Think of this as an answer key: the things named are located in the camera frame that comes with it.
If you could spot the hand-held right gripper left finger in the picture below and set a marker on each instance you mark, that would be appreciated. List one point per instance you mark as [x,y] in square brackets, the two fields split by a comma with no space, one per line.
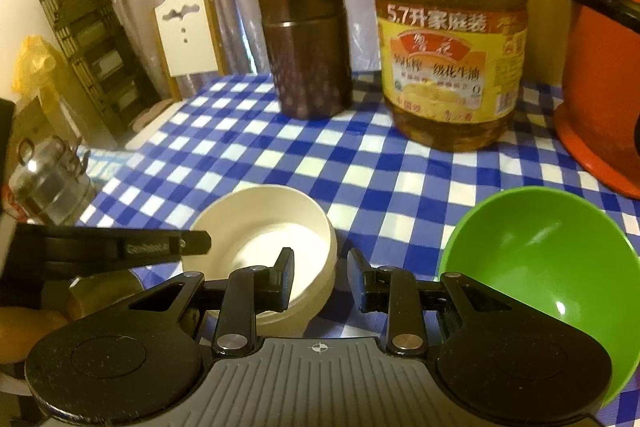
[285,269]

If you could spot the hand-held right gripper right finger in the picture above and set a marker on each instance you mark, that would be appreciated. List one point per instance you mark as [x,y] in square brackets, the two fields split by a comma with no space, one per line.
[357,274]

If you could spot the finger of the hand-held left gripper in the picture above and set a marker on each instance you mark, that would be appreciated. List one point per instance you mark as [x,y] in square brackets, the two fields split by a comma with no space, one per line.
[150,245]

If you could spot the white bowl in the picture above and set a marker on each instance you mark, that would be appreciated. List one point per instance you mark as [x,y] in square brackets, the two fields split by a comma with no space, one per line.
[270,227]

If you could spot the small steel bowl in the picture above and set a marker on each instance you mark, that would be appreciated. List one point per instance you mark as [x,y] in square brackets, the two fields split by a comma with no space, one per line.
[100,292]

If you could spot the green plastic bowl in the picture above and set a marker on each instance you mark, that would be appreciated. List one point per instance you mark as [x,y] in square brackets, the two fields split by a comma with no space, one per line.
[540,247]

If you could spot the person's left hand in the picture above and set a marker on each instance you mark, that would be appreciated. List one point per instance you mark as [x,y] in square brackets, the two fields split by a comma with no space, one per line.
[30,332]

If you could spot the glass jar with metal clasp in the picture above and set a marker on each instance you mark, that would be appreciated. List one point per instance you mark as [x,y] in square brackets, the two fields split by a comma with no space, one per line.
[50,187]

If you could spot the blue checkered tablecloth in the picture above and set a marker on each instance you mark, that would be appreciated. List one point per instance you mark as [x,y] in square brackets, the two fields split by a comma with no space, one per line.
[250,147]

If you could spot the brown cardboard box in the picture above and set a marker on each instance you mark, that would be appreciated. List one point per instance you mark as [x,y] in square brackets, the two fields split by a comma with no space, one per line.
[35,122]

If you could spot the yellow plastic bag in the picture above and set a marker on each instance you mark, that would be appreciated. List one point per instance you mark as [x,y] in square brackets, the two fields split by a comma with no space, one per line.
[35,67]

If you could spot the white wooden chair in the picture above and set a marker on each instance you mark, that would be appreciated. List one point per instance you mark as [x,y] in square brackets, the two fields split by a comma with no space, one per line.
[185,47]

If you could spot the dark slatted rack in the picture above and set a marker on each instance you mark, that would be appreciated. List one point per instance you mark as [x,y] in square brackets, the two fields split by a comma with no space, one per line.
[95,47]

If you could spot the brown metal canister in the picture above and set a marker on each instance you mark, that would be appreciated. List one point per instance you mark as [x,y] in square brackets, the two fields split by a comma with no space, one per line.
[305,57]

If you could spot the large cooking oil bottle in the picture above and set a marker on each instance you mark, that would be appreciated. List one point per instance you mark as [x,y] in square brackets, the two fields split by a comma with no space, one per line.
[450,57]

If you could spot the red electric pressure cooker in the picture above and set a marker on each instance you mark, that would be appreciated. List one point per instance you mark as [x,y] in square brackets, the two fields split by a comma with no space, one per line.
[600,82]

